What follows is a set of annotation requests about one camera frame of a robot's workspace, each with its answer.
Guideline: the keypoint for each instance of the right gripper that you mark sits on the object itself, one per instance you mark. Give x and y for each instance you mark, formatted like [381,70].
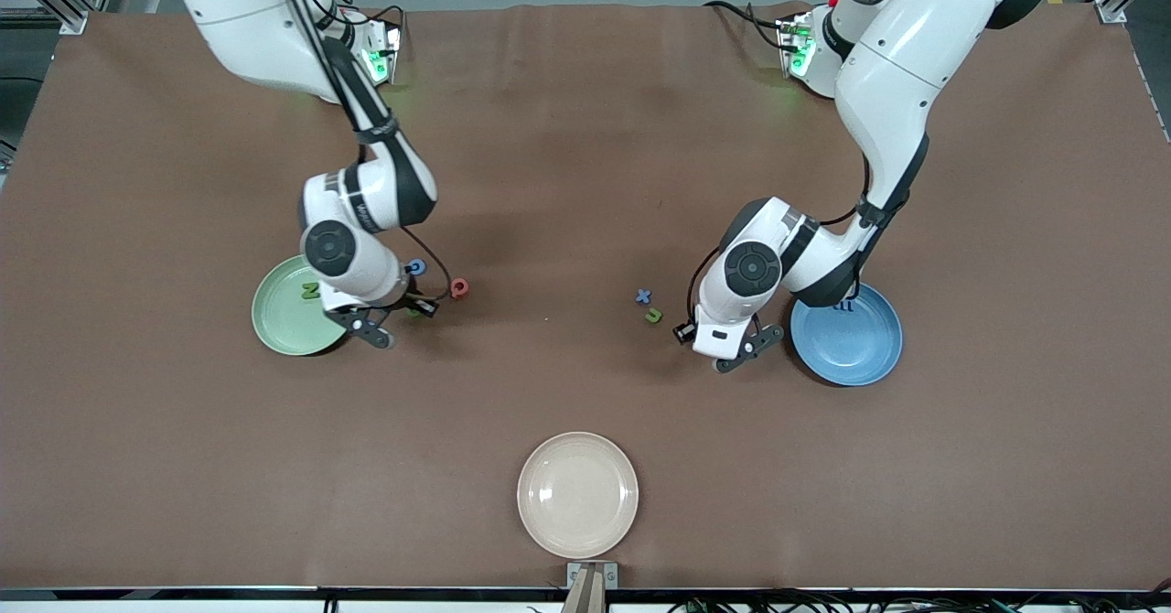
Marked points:
[409,301]

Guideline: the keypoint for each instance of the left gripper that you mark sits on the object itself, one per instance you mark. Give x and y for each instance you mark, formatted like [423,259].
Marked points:
[682,332]

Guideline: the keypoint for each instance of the green letter u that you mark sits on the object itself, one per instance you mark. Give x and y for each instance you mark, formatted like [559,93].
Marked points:
[658,317]

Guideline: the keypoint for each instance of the red letter Q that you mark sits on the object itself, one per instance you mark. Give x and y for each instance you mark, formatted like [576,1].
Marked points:
[452,287]

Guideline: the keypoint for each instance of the blue letter G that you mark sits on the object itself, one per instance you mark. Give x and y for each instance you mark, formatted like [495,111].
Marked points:
[419,268]

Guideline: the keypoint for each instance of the blue letter x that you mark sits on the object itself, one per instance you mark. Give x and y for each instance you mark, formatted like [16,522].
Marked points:
[643,296]

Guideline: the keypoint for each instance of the green letter N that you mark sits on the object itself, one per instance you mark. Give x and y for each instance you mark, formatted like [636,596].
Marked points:
[311,291]

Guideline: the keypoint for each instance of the right arm base box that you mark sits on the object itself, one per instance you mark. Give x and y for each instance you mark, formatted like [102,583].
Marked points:
[384,55]

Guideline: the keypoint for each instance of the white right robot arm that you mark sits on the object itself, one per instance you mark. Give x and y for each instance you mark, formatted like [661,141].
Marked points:
[247,27]

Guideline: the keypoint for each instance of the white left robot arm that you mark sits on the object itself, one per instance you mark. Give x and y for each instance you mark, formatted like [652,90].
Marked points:
[906,55]

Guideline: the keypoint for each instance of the left arm base box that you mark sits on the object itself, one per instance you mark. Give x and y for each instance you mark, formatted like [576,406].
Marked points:
[794,46]

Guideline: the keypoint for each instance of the light green plate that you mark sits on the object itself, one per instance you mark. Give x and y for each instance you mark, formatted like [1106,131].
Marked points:
[279,311]

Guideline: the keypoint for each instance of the blue plate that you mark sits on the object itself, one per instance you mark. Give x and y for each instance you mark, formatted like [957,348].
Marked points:
[860,348]

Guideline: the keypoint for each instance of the brown table cover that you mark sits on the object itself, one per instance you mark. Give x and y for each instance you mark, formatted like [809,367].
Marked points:
[585,183]

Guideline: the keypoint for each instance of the beige plate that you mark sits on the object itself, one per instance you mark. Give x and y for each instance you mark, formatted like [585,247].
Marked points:
[576,494]

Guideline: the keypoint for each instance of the black table edge strip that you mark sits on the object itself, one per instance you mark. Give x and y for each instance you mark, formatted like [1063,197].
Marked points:
[183,594]

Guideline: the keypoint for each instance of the metal mount bracket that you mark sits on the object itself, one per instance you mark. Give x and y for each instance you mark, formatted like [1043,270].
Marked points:
[574,572]

